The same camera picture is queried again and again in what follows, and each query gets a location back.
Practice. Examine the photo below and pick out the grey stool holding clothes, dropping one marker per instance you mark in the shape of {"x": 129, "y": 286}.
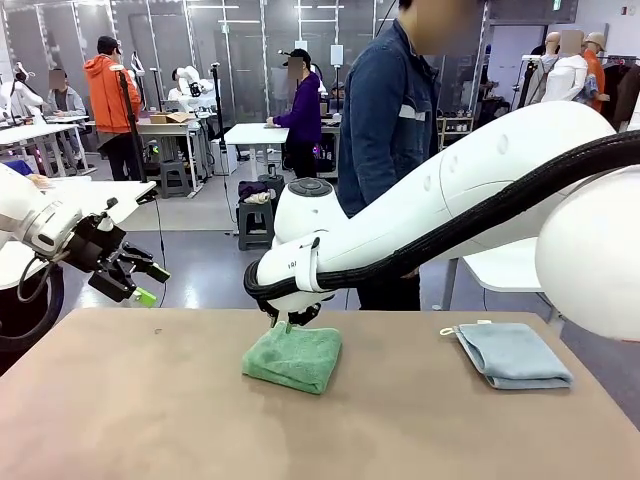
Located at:
{"x": 256, "y": 225}

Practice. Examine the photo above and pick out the slim black tripod stand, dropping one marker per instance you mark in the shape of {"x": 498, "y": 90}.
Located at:
{"x": 218, "y": 110}

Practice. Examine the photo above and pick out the pile of dark clothes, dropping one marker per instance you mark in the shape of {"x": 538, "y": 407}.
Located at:
{"x": 252, "y": 192}

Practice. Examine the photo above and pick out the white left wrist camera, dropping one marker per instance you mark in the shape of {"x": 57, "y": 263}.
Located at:
{"x": 106, "y": 215}

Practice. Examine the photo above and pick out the cardboard box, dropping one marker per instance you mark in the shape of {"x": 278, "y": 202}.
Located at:
{"x": 167, "y": 118}

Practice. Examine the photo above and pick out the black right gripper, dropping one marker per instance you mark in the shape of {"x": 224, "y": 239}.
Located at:
{"x": 300, "y": 316}

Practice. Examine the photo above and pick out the dark hanging garment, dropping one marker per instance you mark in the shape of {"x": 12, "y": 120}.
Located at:
{"x": 625, "y": 95}

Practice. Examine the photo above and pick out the person in orange hoodie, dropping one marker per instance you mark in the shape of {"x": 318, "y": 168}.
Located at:
{"x": 105, "y": 95}

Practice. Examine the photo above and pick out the seated person in grey jacket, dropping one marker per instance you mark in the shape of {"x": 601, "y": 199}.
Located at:
{"x": 67, "y": 105}

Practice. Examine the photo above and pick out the white background table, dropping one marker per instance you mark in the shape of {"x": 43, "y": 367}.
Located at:
{"x": 257, "y": 132}

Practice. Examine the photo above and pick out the blue fabric bundle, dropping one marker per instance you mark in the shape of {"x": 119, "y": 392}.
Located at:
{"x": 15, "y": 167}

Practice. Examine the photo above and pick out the blue towel with loop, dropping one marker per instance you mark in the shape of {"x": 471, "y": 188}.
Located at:
{"x": 520, "y": 360}

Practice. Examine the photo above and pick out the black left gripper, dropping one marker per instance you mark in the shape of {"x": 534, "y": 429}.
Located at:
{"x": 95, "y": 245}

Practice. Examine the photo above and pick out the black stool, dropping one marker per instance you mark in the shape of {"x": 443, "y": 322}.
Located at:
{"x": 277, "y": 185}

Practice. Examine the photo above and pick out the wooden shelf rack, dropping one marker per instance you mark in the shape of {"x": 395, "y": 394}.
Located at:
{"x": 455, "y": 125}

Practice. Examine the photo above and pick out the person in purple hoodie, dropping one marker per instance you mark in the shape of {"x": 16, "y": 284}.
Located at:
{"x": 305, "y": 110}

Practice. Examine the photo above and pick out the green towel with loop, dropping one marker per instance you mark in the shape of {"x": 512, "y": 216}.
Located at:
{"x": 295, "y": 360}

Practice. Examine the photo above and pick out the mannequin in orange with hat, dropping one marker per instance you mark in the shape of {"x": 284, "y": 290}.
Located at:
{"x": 594, "y": 65}

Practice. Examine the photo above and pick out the small grey stool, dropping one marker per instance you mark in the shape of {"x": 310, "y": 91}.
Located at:
{"x": 175, "y": 176}

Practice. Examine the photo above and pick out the person in denim jacket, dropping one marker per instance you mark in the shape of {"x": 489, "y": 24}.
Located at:
{"x": 380, "y": 125}

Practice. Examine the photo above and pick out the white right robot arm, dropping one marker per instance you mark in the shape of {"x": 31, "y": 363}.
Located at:
{"x": 475, "y": 180}

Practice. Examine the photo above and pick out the seated person in white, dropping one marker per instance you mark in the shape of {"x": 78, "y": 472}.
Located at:
{"x": 176, "y": 92}

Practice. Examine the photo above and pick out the mannequin in grey top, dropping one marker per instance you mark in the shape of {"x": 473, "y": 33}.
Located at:
{"x": 550, "y": 50}

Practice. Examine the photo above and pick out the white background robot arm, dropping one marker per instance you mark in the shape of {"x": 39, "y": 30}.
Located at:
{"x": 197, "y": 82}
{"x": 22, "y": 95}

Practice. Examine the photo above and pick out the white side table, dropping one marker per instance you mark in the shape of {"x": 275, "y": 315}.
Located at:
{"x": 500, "y": 270}

